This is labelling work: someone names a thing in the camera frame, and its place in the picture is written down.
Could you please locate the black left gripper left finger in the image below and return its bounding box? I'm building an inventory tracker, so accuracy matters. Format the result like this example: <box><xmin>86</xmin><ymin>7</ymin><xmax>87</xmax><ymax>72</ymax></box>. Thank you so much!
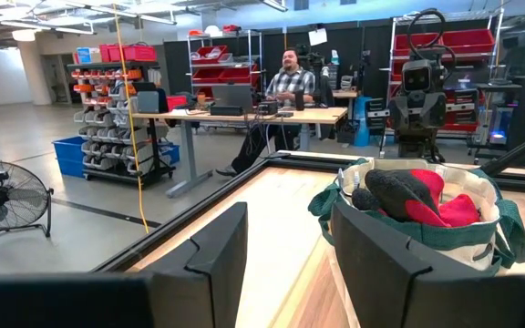
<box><xmin>141</xmin><ymin>201</ymin><xmax>249</xmax><ymax>328</ymax></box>

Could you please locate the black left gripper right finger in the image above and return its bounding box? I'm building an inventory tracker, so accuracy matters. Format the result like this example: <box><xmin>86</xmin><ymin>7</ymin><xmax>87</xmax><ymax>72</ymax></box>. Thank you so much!
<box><xmin>329</xmin><ymin>201</ymin><xmax>489</xmax><ymax>328</ymax></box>

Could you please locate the black and red gardening glove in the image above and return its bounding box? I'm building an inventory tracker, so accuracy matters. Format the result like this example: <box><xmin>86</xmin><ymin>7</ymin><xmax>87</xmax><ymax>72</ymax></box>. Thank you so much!
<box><xmin>351</xmin><ymin>168</ymin><xmax>450</xmax><ymax>229</ymax></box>
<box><xmin>437</xmin><ymin>193</ymin><xmax>481</xmax><ymax>228</ymax></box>

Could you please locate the beige green-trimmed gardening bag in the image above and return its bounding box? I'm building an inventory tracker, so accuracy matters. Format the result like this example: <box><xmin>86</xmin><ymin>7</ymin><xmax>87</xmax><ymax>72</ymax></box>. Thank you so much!
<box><xmin>307</xmin><ymin>157</ymin><xmax>525</xmax><ymax>278</ymax></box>

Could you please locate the blue barrel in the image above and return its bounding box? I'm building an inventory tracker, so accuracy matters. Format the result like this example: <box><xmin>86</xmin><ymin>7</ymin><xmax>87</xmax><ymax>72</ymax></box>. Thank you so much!
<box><xmin>352</xmin><ymin>95</ymin><xmax>374</xmax><ymax>148</ymax></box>

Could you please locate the black rack with small bins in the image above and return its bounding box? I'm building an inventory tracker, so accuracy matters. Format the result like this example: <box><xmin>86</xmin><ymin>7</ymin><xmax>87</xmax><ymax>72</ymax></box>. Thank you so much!
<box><xmin>66</xmin><ymin>61</ymin><xmax>177</xmax><ymax>188</ymax></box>

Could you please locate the wooden top office desk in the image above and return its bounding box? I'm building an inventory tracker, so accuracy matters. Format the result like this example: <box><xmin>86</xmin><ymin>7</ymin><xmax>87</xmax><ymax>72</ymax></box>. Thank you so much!
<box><xmin>130</xmin><ymin>107</ymin><xmax>350</xmax><ymax>200</ymax></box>

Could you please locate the blue plastic bin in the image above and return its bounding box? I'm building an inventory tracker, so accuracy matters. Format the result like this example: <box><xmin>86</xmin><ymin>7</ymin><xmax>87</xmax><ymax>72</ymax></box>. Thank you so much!
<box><xmin>52</xmin><ymin>135</ymin><xmax>89</xmax><ymax>179</ymax></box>

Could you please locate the metal shelf with red bins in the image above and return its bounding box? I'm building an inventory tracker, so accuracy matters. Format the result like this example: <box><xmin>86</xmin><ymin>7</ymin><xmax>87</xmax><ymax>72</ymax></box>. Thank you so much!
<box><xmin>186</xmin><ymin>27</ymin><xmax>263</xmax><ymax>99</ymax></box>
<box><xmin>387</xmin><ymin>8</ymin><xmax>506</xmax><ymax>140</ymax></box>

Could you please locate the person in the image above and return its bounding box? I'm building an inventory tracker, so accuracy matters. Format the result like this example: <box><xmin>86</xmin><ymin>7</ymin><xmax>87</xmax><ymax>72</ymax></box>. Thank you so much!
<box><xmin>215</xmin><ymin>47</ymin><xmax>317</xmax><ymax>179</ymax></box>

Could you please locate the black floor fan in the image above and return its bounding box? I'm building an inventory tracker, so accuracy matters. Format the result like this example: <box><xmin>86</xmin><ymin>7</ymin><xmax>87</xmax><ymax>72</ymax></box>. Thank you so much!
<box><xmin>0</xmin><ymin>159</ymin><xmax>56</xmax><ymax>247</ymax></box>

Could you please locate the red plastic storage bin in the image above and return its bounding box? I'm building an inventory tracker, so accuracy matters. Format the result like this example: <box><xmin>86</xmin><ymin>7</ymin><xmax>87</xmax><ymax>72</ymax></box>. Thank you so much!
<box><xmin>98</xmin><ymin>43</ymin><xmax>158</xmax><ymax>63</ymax></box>

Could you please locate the white paper sheet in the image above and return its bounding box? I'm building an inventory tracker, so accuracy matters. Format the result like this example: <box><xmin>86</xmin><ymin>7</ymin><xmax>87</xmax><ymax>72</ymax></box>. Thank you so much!
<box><xmin>307</xmin><ymin>27</ymin><xmax>329</xmax><ymax>47</ymax></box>

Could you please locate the black aluminium table frame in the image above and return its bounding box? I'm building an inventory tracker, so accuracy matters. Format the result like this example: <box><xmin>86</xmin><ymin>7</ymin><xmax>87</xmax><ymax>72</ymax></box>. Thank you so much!
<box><xmin>92</xmin><ymin>151</ymin><xmax>525</xmax><ymax>274</ymax></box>

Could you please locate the yellow hanging power cable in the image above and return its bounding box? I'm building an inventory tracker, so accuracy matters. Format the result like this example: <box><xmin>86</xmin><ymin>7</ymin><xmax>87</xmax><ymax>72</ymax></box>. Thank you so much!
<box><xmin>112</xmin><ymin>0</ymin><xmax>150</xmax><ymax>235</ymax></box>

